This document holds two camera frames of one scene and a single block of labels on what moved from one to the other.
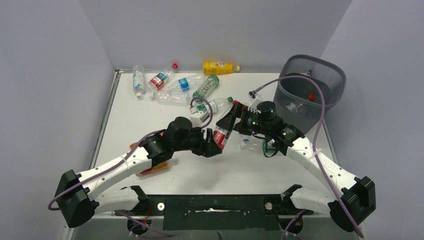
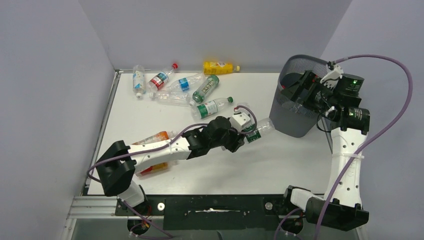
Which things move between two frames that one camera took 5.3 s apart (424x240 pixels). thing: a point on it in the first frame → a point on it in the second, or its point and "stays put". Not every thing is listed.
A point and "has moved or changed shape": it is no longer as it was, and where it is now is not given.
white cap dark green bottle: [259, 144] has moved or changed shape
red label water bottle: [221, 135] has moved or changed shape
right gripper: [228, 122] → [307, 81]
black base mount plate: [218, 212] stays put
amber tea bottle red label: [164, 165] stays put
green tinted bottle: [212, 81] stays put
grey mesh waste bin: [298, 102] stays put
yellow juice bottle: [211, 68] stays put
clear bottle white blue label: [138, 80] stays put
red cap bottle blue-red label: [158, 81] stays put
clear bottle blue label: [187, 84] stays put
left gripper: [208, 150] → [237, 139]
